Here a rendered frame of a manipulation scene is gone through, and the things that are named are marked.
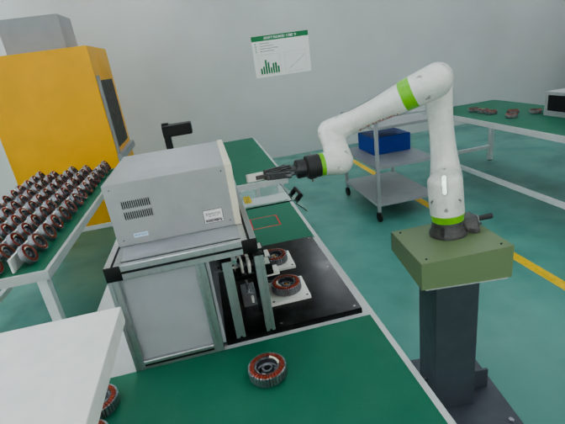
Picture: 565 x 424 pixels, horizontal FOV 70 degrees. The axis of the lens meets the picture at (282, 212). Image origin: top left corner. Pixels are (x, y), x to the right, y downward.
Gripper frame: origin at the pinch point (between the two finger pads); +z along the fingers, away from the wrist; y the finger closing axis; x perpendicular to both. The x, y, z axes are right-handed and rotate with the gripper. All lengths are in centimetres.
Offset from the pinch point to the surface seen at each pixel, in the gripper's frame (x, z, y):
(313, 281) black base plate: -40.9, -14.0, -17.4
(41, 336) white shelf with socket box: 3, 50, -85
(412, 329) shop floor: -119, -80, 30
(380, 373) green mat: -43, -19, -69
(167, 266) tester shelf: -9, 33, -43
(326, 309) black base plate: -41, -13, -37
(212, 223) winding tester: -4.2, 18.9, -28.7
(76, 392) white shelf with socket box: 3, 40, -102
